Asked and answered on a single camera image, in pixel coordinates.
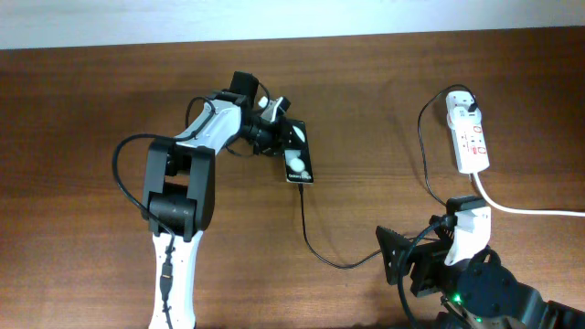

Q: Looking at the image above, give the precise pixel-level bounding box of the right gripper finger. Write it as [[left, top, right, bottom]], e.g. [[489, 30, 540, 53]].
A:
[[376, 226, 411, 285], [446, 196, 486, 215]]

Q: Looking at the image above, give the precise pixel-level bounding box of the black smartphone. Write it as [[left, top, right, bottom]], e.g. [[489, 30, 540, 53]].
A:
[[282, 120, 314, 184]]

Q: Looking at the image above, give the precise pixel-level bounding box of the black charging cable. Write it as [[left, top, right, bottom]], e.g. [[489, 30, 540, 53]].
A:
[[297, 83, 479, 271]]

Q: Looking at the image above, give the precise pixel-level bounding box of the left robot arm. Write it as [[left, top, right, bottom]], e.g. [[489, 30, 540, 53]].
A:
[[142, 71, 291, 328]]

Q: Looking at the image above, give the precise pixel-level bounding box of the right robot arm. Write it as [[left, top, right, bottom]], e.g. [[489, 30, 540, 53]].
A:
[[376, 196, 584, 329]]

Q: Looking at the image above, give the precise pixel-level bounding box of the white charger plug adapter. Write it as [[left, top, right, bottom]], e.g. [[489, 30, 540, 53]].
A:
[[446, 90, 482, 130]]

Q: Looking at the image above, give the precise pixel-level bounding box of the white power strip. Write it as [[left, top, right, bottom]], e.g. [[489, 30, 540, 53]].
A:
[[449, 122, 489, 175]]

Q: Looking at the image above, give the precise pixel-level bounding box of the white power strip cord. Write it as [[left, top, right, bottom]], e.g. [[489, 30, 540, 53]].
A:
[[470, 172, 585, 218]]

